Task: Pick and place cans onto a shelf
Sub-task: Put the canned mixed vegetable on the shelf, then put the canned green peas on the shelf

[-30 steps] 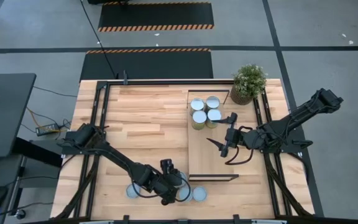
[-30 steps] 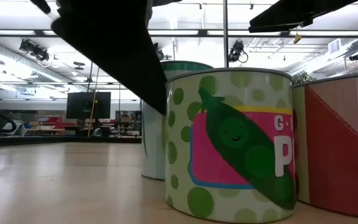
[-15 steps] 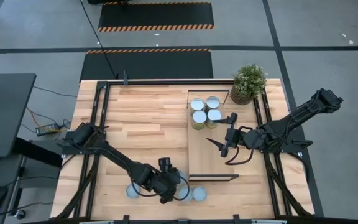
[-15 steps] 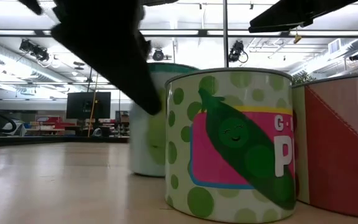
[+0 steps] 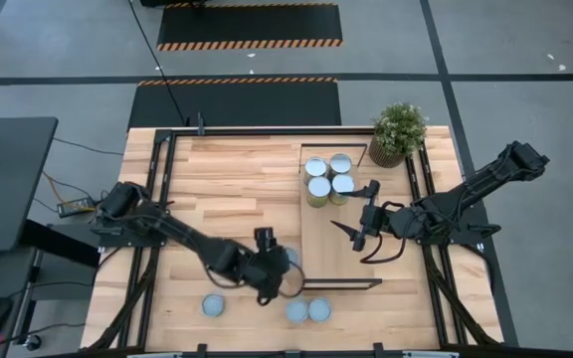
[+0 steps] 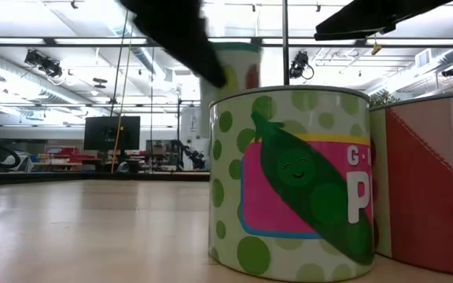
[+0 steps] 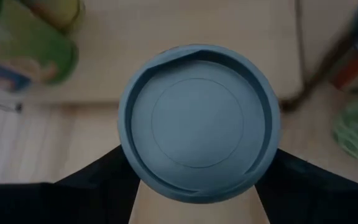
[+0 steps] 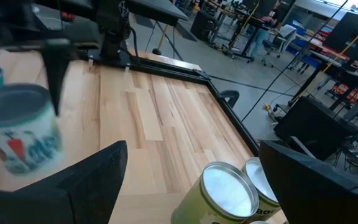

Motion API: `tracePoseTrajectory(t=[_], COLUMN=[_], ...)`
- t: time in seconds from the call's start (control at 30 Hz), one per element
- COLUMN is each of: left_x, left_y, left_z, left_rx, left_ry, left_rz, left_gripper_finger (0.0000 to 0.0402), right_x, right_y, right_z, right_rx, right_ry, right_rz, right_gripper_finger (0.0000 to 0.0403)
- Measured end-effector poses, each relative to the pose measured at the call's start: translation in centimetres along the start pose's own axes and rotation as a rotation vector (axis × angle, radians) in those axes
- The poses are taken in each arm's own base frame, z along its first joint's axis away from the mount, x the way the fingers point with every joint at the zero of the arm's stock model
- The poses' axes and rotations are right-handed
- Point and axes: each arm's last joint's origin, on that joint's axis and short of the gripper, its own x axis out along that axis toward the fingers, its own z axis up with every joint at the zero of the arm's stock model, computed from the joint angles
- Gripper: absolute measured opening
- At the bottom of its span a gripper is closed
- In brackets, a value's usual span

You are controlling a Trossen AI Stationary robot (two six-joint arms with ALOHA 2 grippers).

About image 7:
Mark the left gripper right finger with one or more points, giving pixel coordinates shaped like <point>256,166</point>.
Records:
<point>322,199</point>

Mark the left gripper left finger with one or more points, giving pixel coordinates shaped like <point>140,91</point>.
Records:
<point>73,202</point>

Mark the green dotted peas can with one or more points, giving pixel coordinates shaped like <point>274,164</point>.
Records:
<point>350,133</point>

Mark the wide tomatoes tin can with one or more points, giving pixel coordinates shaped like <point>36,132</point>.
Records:
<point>353,68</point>

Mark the corn picture tin can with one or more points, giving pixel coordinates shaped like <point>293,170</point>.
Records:
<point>197,124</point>

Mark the oranges tin can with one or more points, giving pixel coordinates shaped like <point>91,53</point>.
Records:
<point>36,46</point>

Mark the large carrots tin can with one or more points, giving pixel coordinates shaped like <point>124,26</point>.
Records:
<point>57,12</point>

